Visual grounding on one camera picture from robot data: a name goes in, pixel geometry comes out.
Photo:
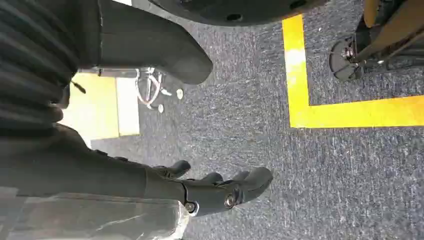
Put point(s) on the yellow and black cart frame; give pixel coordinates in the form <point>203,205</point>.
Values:
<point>394,30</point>

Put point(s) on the black robot foot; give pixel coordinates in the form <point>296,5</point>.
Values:
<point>238,11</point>

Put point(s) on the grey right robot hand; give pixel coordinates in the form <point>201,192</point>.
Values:
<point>139,43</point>

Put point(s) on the yellow floor tape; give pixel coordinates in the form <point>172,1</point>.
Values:
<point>331,114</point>

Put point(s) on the black caster wheel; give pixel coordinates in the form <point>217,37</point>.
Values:
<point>341,63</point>

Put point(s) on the pale yellow board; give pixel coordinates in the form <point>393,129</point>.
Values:
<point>96,106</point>

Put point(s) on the ribbed grey right arm sleeve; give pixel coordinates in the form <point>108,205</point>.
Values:
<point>33,59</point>

